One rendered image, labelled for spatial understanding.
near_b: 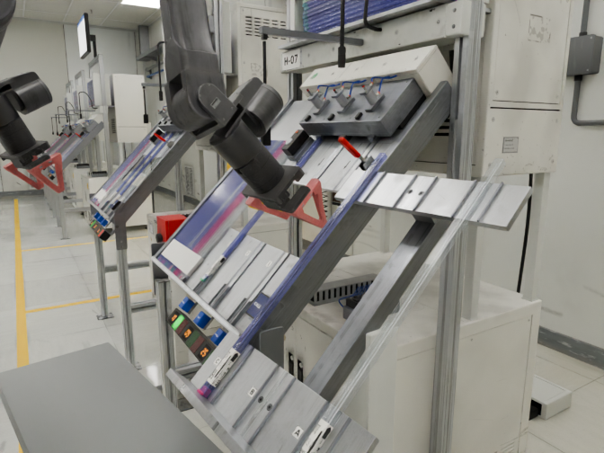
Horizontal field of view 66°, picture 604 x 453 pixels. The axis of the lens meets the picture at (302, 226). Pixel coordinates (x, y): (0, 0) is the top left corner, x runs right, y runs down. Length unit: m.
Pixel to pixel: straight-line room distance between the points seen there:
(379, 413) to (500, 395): 0.81
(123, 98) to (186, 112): 4.92
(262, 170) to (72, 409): 0.60
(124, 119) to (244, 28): 3.27
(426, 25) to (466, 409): 1.00
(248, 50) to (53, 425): 1.91
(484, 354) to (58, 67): 8.98
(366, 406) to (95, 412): 0.51
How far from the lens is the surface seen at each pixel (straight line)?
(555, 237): 2.68
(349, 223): 0.95
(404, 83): 1.11
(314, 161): 1.22
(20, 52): 9.65
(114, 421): 0.96
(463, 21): 1.11
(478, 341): 1.38
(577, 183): 2.61
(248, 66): 2.45
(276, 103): 0.71
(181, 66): 0.65
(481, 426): 1.54
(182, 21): 0.68
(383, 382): 0.76
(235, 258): 1.15
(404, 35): 1.21
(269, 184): 0.69
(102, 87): 5.49
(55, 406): 1.05
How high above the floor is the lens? 1.11
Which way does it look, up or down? 11 degrees down
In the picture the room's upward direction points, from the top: straight up
